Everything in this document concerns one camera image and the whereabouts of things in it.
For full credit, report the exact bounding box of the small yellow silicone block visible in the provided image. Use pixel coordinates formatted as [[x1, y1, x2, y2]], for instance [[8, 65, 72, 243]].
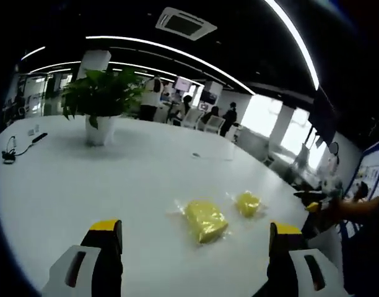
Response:
[[228, 191, 266, 220]]

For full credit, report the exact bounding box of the ceiling air conditioner vent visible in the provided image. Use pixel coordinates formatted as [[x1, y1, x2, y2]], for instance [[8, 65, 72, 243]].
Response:
[[155, 6, 217, 41]]

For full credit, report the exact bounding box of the dark hanging screen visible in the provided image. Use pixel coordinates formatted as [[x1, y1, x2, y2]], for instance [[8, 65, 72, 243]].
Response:
[[311, 87, 338, 144]]

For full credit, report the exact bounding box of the white square pillar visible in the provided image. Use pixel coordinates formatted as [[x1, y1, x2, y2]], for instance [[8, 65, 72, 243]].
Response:
[[77, 49, 113, 80]]

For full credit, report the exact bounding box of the white and blue wall board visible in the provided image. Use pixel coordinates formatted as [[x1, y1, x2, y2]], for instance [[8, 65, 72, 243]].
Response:
[[346, 140, 379, 199]]

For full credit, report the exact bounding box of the straight ceiling light strip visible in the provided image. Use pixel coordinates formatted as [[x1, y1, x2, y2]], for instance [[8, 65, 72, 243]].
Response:
[[85, 35, 256, 95]]

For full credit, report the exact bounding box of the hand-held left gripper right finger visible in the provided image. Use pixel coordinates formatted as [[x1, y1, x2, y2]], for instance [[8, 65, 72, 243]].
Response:
[[266, 221, 350, 297]]

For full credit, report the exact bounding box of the large yellow silicone block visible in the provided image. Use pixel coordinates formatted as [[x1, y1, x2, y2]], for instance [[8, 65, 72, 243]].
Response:
[[172, 199, 232, 246]]

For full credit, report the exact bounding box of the green potted plant white pot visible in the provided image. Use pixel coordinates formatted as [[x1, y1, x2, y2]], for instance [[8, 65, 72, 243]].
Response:
[[61, 67, 146, 146]]

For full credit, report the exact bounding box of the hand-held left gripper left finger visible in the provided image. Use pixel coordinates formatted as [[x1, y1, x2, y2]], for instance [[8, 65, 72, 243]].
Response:
[[41, 218, 124, 297]]

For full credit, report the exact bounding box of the person's dark clothing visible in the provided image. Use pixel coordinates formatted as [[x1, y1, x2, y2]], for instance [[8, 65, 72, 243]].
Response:
[[340, 215, 379, 297]]

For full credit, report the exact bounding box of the black cable with clip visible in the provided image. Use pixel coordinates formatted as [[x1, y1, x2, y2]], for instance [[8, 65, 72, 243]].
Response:
[[1, 135, 34, 164]]

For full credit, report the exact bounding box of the long curved ceiling light strip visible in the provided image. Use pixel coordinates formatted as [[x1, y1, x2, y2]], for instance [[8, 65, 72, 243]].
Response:
[[265, 0, 321, 89]]

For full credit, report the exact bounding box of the white office chair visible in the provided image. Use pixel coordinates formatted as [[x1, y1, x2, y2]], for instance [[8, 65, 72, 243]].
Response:
[[182, 109, 206, 128], [204, 116, 227, 134]]

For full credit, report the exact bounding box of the short ceiling light strip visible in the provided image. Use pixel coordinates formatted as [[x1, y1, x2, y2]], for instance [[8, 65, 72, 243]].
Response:
[[20, 46, 46, 61]]

